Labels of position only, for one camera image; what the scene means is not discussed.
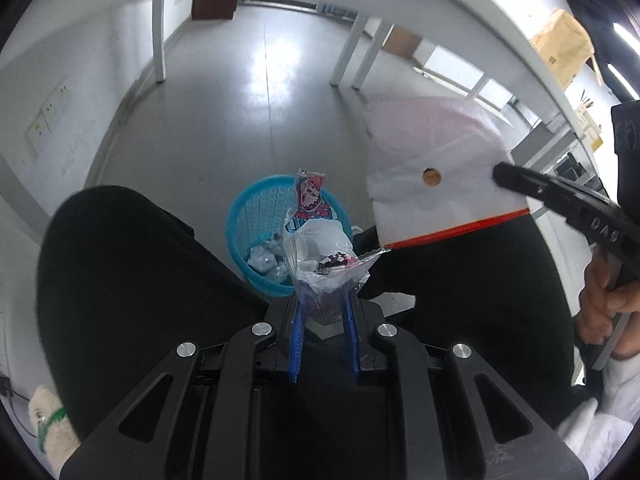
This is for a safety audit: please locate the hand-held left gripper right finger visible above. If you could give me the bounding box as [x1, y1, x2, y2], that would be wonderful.
[344, 300, 592, 480]

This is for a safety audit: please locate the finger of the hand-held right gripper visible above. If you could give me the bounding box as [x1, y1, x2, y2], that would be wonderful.
[492, 161, 601, 212]

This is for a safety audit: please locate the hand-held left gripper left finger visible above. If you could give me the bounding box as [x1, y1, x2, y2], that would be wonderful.
[59, 300, 308, 480]

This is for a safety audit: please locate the clear plastic bag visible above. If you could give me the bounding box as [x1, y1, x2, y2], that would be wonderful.
[281, 217, 393, 322]

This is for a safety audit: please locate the clear plastic wrap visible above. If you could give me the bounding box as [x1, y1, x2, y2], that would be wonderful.
[244, 239, 292, 283]

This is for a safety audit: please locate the white pouch with red edge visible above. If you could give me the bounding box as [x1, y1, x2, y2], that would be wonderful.
[364, 97, 529, 252]

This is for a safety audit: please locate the blue plastic mesh basket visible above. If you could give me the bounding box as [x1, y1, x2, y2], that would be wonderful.
[224, 173, 354, 299]

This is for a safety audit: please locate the person's right hand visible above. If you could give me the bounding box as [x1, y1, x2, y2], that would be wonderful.
[574, 254, 640, 362]

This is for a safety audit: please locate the beige pen holder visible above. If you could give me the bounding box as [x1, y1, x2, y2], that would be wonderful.
[574, 89, 607, 152]

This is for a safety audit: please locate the person's right leg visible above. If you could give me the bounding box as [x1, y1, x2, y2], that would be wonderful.
[357, 209, 577, 428]

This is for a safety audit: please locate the brown paper bag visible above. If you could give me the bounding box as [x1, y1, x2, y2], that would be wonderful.
[529, 7, 597, 89]

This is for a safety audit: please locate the white fuzzy item green band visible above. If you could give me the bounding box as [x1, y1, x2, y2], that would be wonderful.
[26, 384, 82, 472]

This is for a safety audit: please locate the white wall socket panel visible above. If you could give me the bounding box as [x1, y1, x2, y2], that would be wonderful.
[26, 76, 69, 159]

